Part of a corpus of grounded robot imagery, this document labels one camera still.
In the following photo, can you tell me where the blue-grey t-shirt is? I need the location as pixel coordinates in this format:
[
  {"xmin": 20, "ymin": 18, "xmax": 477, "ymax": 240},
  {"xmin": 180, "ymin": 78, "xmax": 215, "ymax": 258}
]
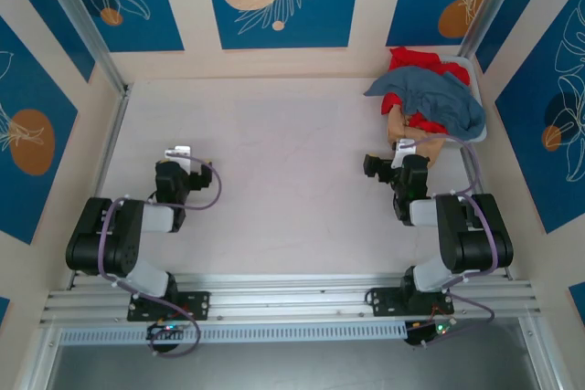
[{"xmin": 364, "ymin": 65, "xmax": 488, "ymax": 142}]

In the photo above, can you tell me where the tan t-shirt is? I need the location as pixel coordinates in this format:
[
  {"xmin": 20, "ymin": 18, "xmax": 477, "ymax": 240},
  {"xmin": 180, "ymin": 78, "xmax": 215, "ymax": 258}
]
[{"xmin": 386, "ymin": 104, "xmax": 447, "ymax": 165}]

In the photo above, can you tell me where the red t-shirt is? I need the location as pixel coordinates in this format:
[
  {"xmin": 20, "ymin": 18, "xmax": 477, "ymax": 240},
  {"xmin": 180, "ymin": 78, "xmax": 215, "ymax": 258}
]
[{"xmin": 381, "ymin": 46, "xmax": 472, "ymax": 135}]

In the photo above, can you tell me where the white plastic basket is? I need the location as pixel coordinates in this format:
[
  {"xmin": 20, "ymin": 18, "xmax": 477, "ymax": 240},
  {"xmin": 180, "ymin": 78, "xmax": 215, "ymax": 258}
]
[{"xmin": 437, "ymin": 54, "xmax": 489, "ymax": 153}]

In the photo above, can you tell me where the grey metal sheet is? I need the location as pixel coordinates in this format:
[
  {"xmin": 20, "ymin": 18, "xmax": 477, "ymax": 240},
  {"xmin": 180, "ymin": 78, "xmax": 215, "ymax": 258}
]
[{"xmin": 45, "ymin": 342, "xmax": 549, "ymax": 390}]

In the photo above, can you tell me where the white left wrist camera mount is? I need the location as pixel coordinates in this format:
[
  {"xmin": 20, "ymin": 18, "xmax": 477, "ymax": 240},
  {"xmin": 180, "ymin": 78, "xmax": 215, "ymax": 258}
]
[{"xmin": 164, "ymin": 145, "xmax": 192, "ymax": 163}]

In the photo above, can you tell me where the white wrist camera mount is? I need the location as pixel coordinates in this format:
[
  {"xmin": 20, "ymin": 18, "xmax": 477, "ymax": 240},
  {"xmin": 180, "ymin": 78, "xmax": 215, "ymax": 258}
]
[
  {"xmin": 391, "ymin": 138, "xmax": 418, "ymax": 170},
  {"xmin": 164, "ymin": 145, "xmax": 192, "ymax": 163}
]

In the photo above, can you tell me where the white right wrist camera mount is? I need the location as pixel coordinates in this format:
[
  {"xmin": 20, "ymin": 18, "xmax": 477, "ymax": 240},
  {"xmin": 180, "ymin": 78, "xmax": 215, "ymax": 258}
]
[{"xmin": 391, "ymin": 138, "xmax": 418, "ymax": 170}]

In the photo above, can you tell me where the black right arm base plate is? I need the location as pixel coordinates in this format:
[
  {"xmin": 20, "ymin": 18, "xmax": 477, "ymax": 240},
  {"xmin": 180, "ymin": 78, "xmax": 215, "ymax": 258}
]
[{"xmin": 367, "ymin": 287, "xmax": 456, "ymax": 318}]

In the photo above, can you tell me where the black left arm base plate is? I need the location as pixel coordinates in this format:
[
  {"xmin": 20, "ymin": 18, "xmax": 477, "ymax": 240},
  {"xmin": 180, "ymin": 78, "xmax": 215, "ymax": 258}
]
[{"xmin": 126, "ymin": 290, "xmax": 212, "ymax": 322}]

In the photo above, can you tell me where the aluminium rail frame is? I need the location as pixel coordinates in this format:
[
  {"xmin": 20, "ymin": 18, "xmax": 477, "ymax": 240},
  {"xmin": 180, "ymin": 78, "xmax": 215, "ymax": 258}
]
[{"xmin": 39, "ymin": 272, "xmax": 545, "ymax": 328}]

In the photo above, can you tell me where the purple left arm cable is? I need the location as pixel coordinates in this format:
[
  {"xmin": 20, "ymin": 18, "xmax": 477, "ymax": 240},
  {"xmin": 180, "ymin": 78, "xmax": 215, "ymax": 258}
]
[{"xmin": 98, "ymin": 155, "xmax": 224, "ymax": 358}]

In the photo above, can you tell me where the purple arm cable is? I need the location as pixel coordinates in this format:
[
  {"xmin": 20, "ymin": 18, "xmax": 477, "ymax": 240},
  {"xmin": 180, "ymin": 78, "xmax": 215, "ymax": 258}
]
[
  {"xmin": 409, "ymin": 133, "xmax": 500, "ymax": 349},
  {"xmin": 98, "ymin": 155, "xmax": 224, "ymax": 358}
]

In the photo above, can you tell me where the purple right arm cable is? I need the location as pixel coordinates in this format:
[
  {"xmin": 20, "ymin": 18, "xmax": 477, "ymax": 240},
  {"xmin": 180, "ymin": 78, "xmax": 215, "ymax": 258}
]
[{"xmin": 409, "ymin": 133, "xmax": 500, "ymax": 349}]

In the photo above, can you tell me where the grey slotted cable duct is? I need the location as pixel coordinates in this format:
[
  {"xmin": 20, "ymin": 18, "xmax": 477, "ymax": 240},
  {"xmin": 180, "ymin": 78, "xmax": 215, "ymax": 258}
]
[{"xmin": 58, "ymin": 321, "xmax": 408, "ymax": 345}]

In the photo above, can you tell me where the aluminium corner post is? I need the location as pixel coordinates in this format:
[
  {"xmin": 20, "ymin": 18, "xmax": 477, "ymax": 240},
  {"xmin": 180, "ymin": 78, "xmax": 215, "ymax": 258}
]
[
  {"xmin": 458, "ymin": 0, "xmax": 527, "ymax": 61},
  {"xmin": 34, "ymin": 0, "xmax": 133, "ymax": 94}
]

